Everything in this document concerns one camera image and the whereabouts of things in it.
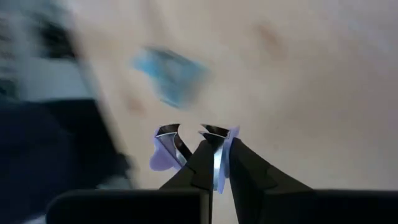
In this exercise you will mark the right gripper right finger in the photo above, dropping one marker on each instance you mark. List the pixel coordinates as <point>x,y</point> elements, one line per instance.
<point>252,180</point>

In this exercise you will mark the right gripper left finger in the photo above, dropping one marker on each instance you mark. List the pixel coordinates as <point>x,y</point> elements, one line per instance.
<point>199,171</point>

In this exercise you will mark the light blue tape roll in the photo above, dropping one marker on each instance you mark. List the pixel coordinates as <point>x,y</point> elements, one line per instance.
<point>174,77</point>

